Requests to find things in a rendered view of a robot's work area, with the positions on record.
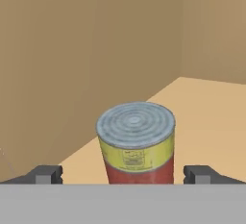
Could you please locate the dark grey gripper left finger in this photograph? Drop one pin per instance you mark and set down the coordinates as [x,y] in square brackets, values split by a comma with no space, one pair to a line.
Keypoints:
[44,173]

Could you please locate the tan wooden cabinet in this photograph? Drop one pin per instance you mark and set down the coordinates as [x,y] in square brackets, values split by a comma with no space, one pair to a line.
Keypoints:
[96,58]

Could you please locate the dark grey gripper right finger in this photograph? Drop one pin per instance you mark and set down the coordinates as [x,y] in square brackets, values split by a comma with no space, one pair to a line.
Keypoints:
[200,173]

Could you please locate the yellow and red tin can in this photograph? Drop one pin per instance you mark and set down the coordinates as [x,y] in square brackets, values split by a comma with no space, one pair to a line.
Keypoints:
[137,144]

